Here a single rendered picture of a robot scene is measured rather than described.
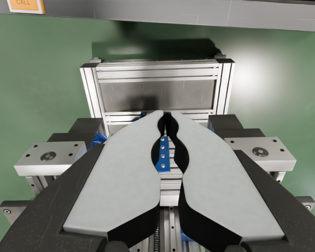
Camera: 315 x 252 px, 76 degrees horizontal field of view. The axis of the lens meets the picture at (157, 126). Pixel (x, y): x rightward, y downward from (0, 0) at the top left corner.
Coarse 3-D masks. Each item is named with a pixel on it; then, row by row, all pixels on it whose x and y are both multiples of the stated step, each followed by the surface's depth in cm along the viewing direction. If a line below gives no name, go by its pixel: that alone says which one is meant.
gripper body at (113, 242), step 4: (112, 240) 5; (116, 240) 5; (108, 244) 5; (112, 244) 5; (116, 244) 5; (120, 244) 5; (124, 244) 5; (108, 248) 5; (112, 248) 5; (116, 248) 5; (120, 248) 5; (124, 248) 5; (228, 248) 5; (232, 248) 5; (236, 248) 5; (240, 248) 5
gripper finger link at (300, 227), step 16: (240, 160) 8; (256, 176) 8; (272, 192) 7; (288, 192) 7; (272, 208) 6; (288, 208) 6; (304, 208) 6; (288, 224) 6; (304, 224) 6; (272, 240) 6; (288, 240) 6; (304, 240) 6
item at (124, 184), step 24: (144, 120) 11; (120, 144) 9; (144, 144) 9; (96, 168) 8; (120, 168) 8; (144, 168) 8; (96, 192) 7; (120, 192) 7; (144, 192) 7; (72, 216) 6; (96, 216) 6; (120, 216) 6; (144, 216) 6; (120, 240) 6
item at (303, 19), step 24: (0, 0) 32; (48, 0) 32; (72, 0) 32; (96, 0) 32; (120, 0) 32; (144, 0) 32; (168, 0) 32; (192, 0) 32; (216, 0) 32; (240, 0) 32; (264, 0) 32; (288, 0) 32; (192, 24) 34; (216, 24) 34; (240, 24) 34; (264, 24) 34; (288, 24) 34; (312, 24) 34
